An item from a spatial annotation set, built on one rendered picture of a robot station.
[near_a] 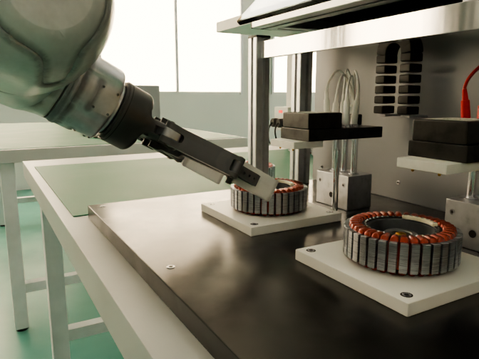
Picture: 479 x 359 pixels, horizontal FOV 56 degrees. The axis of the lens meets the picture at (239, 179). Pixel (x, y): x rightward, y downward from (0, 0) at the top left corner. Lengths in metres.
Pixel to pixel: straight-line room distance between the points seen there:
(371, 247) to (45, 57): 0.31
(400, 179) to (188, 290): 0.49
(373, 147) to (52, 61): 0.63
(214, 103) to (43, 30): 5.33
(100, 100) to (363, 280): 0.32
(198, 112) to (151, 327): 5.15
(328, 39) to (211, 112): 4.92
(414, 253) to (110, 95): 0.34
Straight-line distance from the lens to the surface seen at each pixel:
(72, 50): 0.32
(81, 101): 0.50
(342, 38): 0.68
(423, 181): 0.78
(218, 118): 5.64
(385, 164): 0.83
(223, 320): 0.37
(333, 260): 0.47
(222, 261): 0.49
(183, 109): 5.44
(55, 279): 1.55
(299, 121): 0.67
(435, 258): 0.44
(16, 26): 0.30
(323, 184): 0.75
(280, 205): 0.61
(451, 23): 0.56
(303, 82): 0.90
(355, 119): 0.73
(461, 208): 0.59
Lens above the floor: 0.94
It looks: 10 degrees down
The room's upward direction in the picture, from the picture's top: straight up
